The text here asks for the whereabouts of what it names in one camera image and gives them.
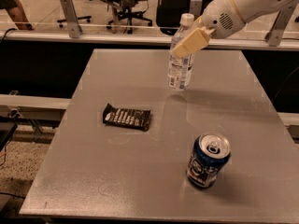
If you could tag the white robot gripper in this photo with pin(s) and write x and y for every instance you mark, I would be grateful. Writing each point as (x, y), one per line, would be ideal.
(220, 15)

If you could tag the clear plastic water bottle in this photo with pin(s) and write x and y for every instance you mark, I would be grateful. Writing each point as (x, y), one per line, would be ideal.
(180, 69)

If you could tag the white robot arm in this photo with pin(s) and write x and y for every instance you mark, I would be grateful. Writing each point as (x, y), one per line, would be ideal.
(252, 9)

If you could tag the black rxbar chocolate wrapper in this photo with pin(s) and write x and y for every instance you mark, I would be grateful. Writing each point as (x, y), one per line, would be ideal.
(127, 118)

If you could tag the black cabinet on floor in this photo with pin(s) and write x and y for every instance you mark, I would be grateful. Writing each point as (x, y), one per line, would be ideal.
(169, 13)

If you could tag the blue soda can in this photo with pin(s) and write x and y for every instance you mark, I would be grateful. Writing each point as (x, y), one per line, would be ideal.
(211, 151)

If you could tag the person in dark shirt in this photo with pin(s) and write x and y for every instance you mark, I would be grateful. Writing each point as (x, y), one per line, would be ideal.
(16, 12)

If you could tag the right metal rail bracket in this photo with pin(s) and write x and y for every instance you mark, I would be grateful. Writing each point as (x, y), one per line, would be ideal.
(275, 34)

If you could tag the metal rail bracket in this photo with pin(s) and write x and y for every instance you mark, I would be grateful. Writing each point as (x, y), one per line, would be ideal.
(275, 34)
(73, 28)

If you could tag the left metal rail bracket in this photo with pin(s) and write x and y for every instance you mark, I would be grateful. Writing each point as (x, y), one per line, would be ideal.
(73, 28)

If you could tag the left side metal frame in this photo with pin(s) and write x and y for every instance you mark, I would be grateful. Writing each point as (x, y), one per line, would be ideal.
(35, 108)

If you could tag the horizontal metal rail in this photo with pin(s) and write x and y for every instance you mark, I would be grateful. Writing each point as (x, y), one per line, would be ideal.
(162, 41)

